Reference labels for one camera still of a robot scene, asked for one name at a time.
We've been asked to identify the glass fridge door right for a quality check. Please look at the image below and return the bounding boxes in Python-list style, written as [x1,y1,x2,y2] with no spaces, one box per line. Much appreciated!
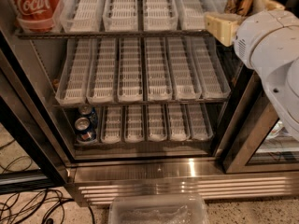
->
[216,67,299,174]

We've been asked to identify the blue pepsi can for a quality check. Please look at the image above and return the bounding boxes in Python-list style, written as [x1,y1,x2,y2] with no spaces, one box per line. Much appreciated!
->
[75,117,96,143]
[78,106,98,127]

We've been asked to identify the blue Pepsi can front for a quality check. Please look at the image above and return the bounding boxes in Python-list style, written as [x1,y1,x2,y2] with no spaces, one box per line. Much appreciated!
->
[75,117,96,143]

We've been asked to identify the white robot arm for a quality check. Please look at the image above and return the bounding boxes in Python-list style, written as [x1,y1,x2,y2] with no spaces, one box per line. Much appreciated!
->
[204,0,299,140]

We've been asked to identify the blue Pepsi can rear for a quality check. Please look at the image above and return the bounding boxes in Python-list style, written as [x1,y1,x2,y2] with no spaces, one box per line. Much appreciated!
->
[78,106,98,127]

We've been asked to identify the open fridge door left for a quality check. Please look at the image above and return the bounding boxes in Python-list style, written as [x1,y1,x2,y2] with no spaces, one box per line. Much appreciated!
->
[0,35,67,194]

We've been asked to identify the black floor cables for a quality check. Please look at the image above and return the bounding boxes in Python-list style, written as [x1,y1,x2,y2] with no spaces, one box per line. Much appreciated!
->
[0,138,96,224]

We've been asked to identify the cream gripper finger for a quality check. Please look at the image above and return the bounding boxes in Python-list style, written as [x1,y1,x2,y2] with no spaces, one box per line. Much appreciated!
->
[252,0,285,14]
[204,12,243,47]

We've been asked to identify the clear tray under cola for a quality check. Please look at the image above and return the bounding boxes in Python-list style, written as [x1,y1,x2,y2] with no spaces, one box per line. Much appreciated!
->
[17,0,64,33]

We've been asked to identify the stainless steel fridge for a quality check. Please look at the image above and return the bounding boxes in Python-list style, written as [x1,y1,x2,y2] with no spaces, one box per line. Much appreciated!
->
[0,0,299,206]

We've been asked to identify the white can behind glass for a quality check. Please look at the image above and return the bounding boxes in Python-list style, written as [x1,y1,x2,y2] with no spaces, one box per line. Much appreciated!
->
[267,120,284,139]

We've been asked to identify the clear plastic bin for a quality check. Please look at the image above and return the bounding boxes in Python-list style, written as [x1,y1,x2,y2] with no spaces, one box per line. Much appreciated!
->
[108,194,210,224]

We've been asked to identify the red Coca-Cola can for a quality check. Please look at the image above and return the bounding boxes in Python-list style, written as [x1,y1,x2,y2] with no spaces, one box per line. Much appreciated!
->
[13,0,61,33]

